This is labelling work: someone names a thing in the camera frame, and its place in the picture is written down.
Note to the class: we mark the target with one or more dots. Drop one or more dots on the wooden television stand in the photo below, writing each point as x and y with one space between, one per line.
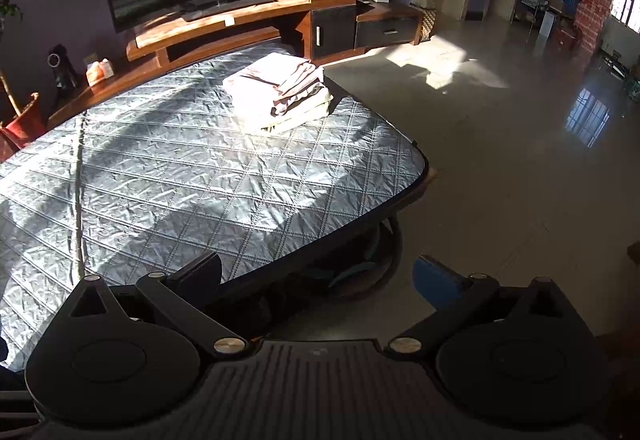
240 13

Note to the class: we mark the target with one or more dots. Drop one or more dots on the pink garment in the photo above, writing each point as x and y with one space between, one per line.
260 73

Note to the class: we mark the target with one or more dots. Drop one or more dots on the orange tissue box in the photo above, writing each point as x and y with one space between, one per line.
100 73

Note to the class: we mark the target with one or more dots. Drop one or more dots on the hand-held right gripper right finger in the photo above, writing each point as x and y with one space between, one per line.
437 282

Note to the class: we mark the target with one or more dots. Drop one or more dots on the dark drawer cabinet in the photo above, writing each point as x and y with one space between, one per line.
385 33

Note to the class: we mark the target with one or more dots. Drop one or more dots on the red flower pot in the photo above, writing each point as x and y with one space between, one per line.
22 128

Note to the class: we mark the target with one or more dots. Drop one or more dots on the metal storage shelf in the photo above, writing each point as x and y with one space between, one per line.
545 5

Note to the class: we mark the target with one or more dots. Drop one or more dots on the cream folded garment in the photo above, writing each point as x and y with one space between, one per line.
310 113

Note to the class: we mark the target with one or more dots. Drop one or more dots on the silver quilted blanket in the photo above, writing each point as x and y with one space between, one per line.
200 170

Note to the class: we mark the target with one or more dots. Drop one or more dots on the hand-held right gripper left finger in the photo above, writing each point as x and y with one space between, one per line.
200 272

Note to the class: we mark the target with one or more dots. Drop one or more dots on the black speaker device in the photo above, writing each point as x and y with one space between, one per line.
60 65

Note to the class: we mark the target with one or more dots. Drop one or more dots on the round table base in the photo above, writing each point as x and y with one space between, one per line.
360 270

